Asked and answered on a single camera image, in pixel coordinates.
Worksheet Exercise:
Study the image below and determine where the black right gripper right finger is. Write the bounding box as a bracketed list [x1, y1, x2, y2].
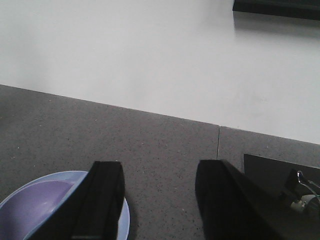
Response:
[195, 160, 283, 240]

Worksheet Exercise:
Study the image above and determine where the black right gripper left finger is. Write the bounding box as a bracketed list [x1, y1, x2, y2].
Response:
[29, 161, 125, 240]

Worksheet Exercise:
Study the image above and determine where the purple plastic bowl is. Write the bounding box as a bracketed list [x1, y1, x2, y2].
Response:
[0, 180, 73, 240]

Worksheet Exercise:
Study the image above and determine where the light blue plate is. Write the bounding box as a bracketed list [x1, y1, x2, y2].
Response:
[0, 170, 131, 240]

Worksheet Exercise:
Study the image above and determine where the black glass cooktop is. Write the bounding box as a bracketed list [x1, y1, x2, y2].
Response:
[243, 154, 320, 240]

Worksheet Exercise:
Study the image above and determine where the stove burner with pan support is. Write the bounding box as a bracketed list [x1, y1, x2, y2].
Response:
[278, 169, 320, 222]

